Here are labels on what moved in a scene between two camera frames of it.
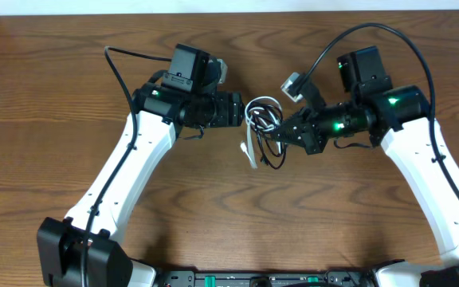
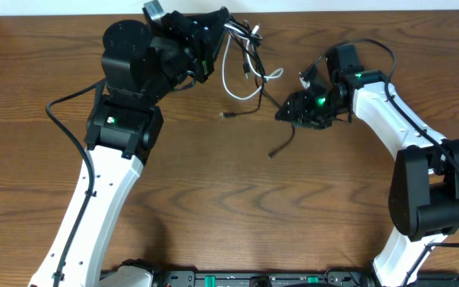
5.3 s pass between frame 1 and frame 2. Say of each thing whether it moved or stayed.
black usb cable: moved
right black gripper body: moved
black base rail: stayed
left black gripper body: moved
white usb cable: moved
